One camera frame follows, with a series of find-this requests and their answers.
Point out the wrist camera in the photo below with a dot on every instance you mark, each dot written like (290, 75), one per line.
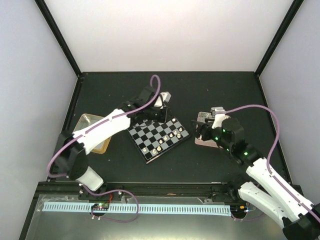
(219, 114)
(163, 97)

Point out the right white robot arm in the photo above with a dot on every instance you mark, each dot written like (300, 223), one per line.
(298, 217)

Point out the right black frame post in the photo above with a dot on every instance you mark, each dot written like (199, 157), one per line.
(283, 27)

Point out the black frame post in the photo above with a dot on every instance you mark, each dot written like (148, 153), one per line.
(46, 13)
(283, 27)

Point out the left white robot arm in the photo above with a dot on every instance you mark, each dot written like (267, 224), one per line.
(73, 148)

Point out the gold metal tin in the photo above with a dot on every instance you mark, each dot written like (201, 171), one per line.
(87, 120)

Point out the black and white chessboard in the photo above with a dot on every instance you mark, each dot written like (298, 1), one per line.
(148, 133)

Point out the black mounting rail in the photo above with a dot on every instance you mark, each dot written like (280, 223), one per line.
(217, 192)

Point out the left black frame post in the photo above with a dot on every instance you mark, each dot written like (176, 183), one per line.
(46, 13)

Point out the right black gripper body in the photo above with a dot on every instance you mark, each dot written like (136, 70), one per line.
(206, 136)

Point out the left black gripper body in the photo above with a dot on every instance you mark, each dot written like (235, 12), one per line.
(157, 117)

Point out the white slotted cable duct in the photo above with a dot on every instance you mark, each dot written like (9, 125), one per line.
(129, 208)

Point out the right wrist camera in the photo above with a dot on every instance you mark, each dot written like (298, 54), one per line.
(219, 114)

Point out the pink tin with pieces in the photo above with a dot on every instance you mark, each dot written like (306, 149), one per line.
(205, 117)

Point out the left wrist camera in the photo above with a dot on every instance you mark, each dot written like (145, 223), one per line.
(163, 97)

